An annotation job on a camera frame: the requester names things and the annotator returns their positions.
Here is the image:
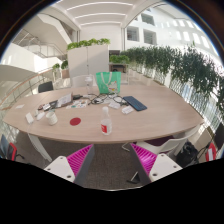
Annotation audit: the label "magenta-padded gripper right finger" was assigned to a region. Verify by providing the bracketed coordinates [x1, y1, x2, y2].
[129, 143, 184, 186]

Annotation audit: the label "white grid-patterned mug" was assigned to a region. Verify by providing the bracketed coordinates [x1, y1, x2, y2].
[45, 111, 59, 126]

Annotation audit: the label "ceiling light strips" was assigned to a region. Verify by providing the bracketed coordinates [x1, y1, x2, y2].
[66, 1, 134, 26]

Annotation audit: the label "white cabinet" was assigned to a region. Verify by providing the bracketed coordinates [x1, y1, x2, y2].
[66, 44, 110, 79]

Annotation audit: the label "white computer mouse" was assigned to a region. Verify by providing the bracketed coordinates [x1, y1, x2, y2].
[35, 111, 46, 121]

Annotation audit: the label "white chair with purple seat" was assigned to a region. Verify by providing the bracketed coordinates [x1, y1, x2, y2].
[121, 124, 201, 158]

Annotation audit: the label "flat round red coaster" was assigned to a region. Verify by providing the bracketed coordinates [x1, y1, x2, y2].
[69, 117, 82, 127]

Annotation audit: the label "small clear plastic packet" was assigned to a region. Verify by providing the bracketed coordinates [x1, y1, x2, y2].
[121, 105, 135, 115]

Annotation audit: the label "green tote bag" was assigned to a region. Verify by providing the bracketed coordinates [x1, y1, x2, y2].
[95, 71, 122, 95]

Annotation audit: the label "red and black chair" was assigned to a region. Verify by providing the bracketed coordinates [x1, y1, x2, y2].
[0, 133, 25, 162]
[199, 123, 224, 163]

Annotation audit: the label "small potted green plant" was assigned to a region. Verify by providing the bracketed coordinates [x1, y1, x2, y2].
[51, 62, 62, 79]

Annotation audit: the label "white power strip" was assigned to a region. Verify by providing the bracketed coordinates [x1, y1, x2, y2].
[25, 112, 35, 125]

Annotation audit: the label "white rectangular packet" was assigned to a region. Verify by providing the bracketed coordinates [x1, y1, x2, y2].
[108, 101, 122, 110]

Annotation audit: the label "black backpack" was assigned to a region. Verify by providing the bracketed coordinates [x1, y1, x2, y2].
[175, 140, 201, 168]

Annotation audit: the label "clear red-labelled water bottle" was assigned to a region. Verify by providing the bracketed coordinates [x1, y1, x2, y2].
[100, 106, 113, 136]

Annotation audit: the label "green plants on wooden stand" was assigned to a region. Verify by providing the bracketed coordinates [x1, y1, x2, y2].
[109, 54, 131, 73]

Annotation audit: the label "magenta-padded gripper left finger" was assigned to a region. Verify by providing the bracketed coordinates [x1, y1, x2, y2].
[43, 143, 96, 188]

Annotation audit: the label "dark blue flat case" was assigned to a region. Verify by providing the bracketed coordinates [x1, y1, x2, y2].
[122, 95, 148, 112]

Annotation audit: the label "green plants atop cabinet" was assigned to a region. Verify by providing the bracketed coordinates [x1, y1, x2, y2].
[66, 37, 111, 52]

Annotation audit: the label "white chair with plain backrest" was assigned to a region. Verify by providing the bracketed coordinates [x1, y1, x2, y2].
[70, 74, 96, 89]

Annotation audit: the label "row of green hedge plants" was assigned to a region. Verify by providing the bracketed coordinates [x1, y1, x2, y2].
[120, 41, 224, 114]

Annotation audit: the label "colourful sticker sheet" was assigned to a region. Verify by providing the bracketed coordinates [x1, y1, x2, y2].
[65, 99, 89, 110]

